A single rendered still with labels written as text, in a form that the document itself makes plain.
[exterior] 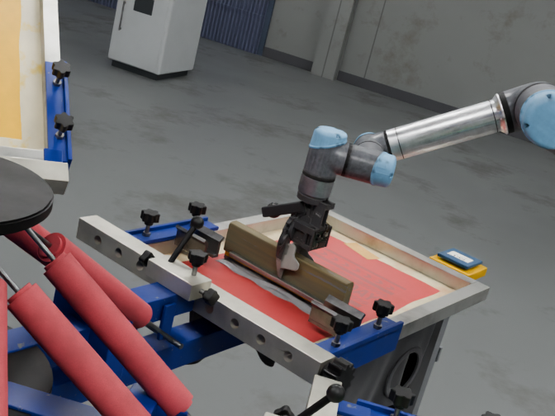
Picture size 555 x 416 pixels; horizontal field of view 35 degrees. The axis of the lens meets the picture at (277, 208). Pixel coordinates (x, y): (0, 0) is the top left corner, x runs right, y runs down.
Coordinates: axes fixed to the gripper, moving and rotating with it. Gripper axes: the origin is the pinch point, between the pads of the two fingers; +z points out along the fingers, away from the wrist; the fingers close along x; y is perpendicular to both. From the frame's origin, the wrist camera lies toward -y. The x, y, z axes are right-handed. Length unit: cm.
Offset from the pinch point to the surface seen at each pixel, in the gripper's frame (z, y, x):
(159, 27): 54, -470, 424
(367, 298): 4.7, 13.6, 18.5
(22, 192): -31, 8, -84
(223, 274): 5.0, -11.1, -7.6
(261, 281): 4.5, -3.8, -2.3
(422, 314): 0.9, 28.7, 17.2
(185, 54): 78, -474, 470
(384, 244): 1.9, -1.6, 48.9
